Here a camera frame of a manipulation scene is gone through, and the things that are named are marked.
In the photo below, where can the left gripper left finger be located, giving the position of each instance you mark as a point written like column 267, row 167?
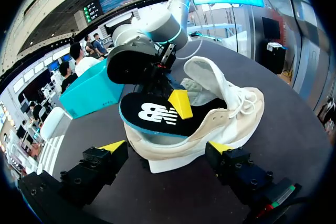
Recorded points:
column 92, row 179

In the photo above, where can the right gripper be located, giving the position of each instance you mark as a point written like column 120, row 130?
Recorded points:
column 131, row 64

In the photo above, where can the white and beige shoe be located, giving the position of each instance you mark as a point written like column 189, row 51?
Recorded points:
column 210, row 140

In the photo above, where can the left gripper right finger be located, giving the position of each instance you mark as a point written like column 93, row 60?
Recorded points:
column 244, row 174

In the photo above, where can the teal box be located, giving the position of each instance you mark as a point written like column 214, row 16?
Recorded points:
column 89, row 93

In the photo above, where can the black and blue insole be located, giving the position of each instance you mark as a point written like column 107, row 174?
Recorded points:
column 131, row 112

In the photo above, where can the person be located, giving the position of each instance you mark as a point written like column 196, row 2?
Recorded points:
column 36, row 110
column 84, row 64
column 99, row 45
column 67, row 78
column 88, row 45

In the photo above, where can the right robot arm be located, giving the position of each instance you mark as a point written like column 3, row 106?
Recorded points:
column 162, row 24

